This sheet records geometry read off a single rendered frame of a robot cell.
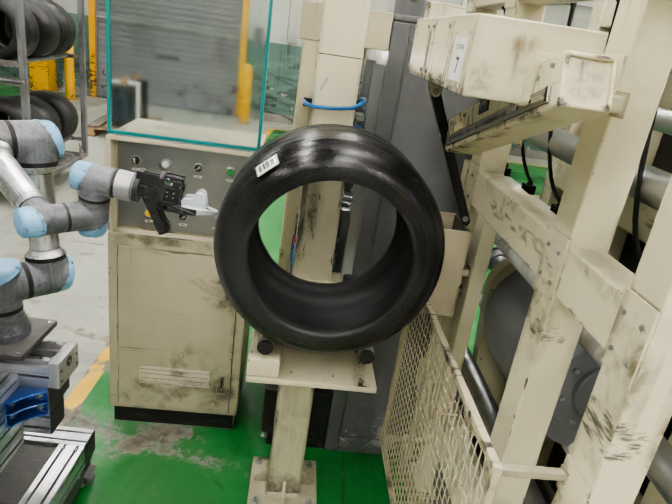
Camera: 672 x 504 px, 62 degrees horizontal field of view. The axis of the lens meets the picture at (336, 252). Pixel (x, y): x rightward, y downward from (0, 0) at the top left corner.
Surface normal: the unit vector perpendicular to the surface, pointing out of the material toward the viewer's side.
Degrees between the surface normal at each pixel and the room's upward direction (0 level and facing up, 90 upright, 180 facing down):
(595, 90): 72
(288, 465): 90
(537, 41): 90
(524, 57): 90
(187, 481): 0
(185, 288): 90
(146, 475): 0
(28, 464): 0
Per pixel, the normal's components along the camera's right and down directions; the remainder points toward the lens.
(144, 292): 0.04, 0.37
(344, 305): -0.12, -0.54
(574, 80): 0.08, 0.07
